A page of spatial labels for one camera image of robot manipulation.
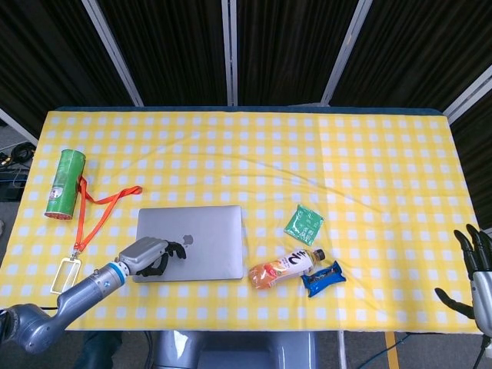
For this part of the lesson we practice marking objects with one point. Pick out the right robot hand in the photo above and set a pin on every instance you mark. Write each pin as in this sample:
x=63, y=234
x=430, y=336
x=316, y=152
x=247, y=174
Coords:
x=482, y=284

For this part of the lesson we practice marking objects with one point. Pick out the orange drink plastic bottle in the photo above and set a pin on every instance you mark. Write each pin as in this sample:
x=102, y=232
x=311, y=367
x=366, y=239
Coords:
x=280, y=269

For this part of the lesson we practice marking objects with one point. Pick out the silver grey laptop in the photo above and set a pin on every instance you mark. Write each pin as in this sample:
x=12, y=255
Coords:
x=215, y=238

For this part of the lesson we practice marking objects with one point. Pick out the green cylindrical chips can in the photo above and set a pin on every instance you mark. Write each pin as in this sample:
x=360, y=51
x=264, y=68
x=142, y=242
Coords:
x=65, y=184

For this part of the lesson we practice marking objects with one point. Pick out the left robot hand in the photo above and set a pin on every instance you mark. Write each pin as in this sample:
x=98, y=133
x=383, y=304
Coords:
x=144, y=253

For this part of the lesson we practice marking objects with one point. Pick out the blue wrapped snack pack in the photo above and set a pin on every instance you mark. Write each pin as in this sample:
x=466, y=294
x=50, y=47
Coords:
x=323, y=278

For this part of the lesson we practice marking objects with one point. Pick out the green tea sachet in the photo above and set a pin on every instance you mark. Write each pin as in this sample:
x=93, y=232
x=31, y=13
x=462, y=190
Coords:
x=303, y=225

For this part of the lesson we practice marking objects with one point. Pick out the clear badge holder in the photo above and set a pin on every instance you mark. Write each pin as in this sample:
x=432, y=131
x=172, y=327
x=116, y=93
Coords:
x=65, y=273

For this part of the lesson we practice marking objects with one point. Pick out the metal table leg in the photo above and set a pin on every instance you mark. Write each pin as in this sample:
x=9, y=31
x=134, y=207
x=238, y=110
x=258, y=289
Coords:
x=341, y=350

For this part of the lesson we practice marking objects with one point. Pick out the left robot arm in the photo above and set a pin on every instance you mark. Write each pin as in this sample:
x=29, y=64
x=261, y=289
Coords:
x=73, y=294

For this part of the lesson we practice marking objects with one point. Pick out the yellow white checkered tablecloth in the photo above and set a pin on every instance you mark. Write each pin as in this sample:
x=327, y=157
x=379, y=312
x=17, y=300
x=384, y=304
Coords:
x=307, y=161

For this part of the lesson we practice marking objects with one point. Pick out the grey robot torso base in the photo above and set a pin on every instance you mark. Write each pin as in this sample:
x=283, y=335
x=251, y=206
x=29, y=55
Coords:
x=230, y=350

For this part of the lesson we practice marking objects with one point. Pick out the white partition frame post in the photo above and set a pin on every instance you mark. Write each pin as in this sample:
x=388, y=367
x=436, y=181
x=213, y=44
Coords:
x=344, y=50
x=17, y=128
x=112, y=52
x=230, y=52
x=469, y=92

